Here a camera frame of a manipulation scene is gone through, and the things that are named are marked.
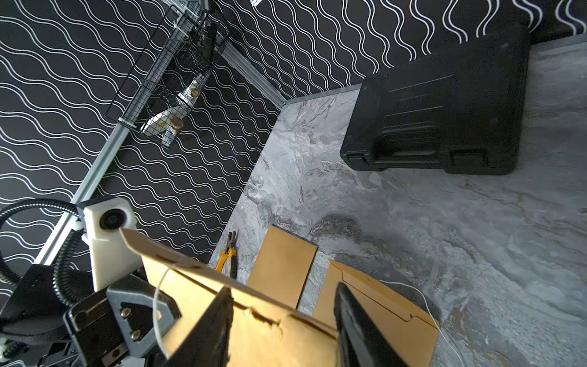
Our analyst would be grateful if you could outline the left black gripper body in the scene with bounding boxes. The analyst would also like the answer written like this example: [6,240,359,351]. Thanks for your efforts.
[64,274,181,366]

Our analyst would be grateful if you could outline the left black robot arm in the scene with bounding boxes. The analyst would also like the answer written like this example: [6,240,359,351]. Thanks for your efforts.
[1,197,180,366]

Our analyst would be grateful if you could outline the black wire mesh basket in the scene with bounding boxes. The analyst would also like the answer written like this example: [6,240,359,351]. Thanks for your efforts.
[105,1,231,148]

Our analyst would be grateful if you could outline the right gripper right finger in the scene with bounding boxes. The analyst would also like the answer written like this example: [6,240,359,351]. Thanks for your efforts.
[333,283,407,366]

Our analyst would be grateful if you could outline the yellow handled pliers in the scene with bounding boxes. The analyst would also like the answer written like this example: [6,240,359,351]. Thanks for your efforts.
[216,231,238,280]

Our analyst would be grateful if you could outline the brown file bag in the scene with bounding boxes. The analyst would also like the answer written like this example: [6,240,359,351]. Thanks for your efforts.
[313,260,440,366]
[248,226,317,309]
[121,229,339,366]

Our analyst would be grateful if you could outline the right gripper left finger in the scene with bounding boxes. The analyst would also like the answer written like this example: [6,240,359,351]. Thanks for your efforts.
[165,287,234,366]

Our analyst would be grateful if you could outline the silver object in black basket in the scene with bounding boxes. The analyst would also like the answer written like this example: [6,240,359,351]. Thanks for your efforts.
[139,69,211,147]

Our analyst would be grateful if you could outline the black plastic tool case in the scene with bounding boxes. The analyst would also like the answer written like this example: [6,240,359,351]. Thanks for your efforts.
[340,24,530,175]

